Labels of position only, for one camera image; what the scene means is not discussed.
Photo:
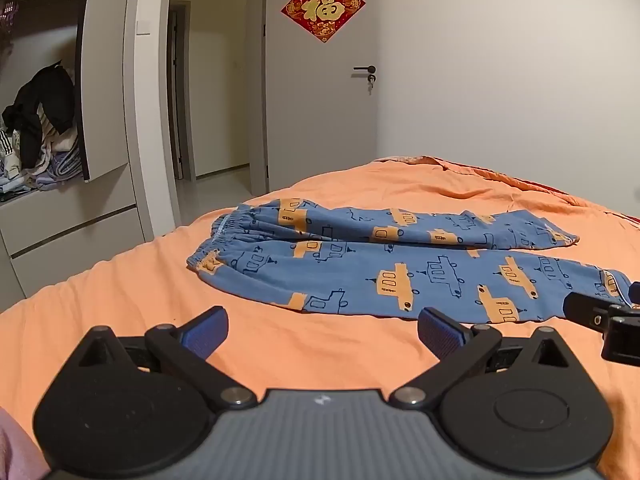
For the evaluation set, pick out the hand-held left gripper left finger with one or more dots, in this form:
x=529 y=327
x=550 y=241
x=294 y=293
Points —
x=207 y=332

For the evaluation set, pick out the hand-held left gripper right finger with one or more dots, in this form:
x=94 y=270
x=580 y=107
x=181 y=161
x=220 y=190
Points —
x=437 y=332

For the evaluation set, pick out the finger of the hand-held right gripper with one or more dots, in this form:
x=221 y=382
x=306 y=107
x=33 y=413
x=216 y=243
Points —
x=582 y=307

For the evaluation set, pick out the blue pants with orange print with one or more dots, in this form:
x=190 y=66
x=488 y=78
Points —
x=280 y=280

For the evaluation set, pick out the orange bed sheet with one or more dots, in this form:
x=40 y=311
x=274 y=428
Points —
x=125 y=285

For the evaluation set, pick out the pink cloth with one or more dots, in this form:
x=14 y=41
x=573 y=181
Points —
x=17 y=450

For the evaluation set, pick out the white wardrobe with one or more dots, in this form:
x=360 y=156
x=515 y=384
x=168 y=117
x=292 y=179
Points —
x=107 y=110

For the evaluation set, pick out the white door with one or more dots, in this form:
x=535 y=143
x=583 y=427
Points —
x=320 y=110

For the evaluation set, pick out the key in door lock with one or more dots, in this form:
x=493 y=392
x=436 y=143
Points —
x=370 y=84

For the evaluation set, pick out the pile of clothes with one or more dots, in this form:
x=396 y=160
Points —
x=45 y=125

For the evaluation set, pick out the red diamond door decoration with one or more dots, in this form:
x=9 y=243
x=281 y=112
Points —
x=324 y=6

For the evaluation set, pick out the white light switch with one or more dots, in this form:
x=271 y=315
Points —
x=143 y=27

